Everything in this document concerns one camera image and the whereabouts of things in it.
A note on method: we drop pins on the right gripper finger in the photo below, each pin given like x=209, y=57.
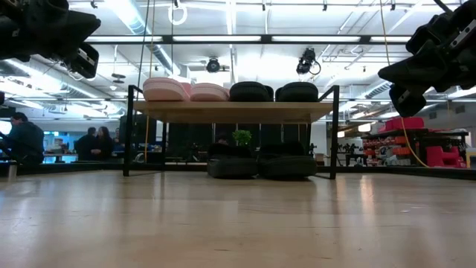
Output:
x=429, y=37
x=420, y=72

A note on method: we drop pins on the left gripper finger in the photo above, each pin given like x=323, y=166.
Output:
x=56, y=33
x=44, y=4

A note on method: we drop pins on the pink rubber slide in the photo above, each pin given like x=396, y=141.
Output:
x=163, y=90
x=209, y=93

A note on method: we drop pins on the black rubber slide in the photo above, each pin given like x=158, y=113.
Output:
x=297, y=93
x=232, y=167
x=288, y=167
x=250, y=92

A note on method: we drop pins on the red plastic bin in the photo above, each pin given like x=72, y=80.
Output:
x=403, y=123

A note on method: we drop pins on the black storage rack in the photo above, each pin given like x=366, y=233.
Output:
x=394, y=149

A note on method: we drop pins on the red step stool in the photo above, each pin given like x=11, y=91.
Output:
x=442, y=156

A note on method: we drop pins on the person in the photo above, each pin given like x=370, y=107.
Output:
x=24, y=141
x=105, y=145
x=87, y=145

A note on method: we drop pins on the black overhead light bar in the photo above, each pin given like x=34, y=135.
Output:
x=215, y=38

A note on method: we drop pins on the round black ceiling device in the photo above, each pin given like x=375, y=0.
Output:
x=213, y=65

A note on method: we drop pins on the green potted plant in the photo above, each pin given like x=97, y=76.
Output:
x=242, y=137

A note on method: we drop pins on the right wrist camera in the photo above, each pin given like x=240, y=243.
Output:
x=408, y=101

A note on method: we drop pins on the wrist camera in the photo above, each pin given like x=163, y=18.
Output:
x=85, y=60
x=408, y=101

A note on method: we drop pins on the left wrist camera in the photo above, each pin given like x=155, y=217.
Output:
x=85, y=60

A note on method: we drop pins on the black table edge frame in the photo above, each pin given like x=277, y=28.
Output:
x=409, y=173

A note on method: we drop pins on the black overhead camera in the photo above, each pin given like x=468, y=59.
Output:
x=306, y=61

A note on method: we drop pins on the wooden shelf with black frame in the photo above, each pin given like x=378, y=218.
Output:
x=230, y=111

